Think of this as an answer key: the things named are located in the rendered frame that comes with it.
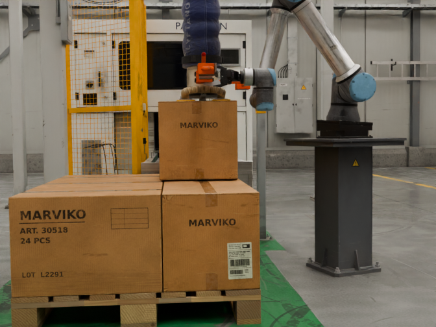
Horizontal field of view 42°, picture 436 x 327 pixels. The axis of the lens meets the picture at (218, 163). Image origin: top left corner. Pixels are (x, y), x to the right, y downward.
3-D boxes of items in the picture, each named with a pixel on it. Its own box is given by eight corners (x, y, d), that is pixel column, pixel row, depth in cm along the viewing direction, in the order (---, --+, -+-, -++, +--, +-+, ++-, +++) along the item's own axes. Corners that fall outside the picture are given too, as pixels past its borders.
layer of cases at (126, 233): (67, 241, 342) (65, 175, 340) (230, 236, 350) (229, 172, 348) (11, 298, 223) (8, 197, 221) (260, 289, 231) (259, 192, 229)
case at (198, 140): (170, 172, 346) (169, 107, 344) (235, 171, 346) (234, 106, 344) (159, 180, 286) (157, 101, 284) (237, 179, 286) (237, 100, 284)
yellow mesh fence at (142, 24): (142, 209, 588) (138, 6, 577) (152, 209, 589) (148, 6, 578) (135, 228, 472) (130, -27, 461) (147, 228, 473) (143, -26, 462)
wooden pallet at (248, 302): (67, 264, 343) (67, 241, 342) (230, 259, 351) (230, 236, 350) (12, 333, 223) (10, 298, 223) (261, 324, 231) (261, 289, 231)
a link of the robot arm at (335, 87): (351, 104, 328) (353, 74, 327) (363, 104, 312) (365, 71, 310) (326, 102, 326) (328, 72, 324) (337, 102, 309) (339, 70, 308)
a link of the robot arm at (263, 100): (270, 111, 302) (270, 87, 301) (276, 111, 291) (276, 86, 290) (253, 111, 301) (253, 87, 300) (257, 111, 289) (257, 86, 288)
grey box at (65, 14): (66, 45, 426) (65, 4, 424) (73, 45, 426) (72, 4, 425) (61, 40, 406) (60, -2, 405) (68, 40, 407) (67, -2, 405)
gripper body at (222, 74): (218, 85, 296) (241, 85, 297) (220, 84, 288) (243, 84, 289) (218, 71, 296) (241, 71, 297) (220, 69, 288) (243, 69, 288)
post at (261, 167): (256, 238, 422) (255, 104, 416) (265, 237, 422) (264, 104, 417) (257, 239, 415) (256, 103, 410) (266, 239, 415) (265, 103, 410)
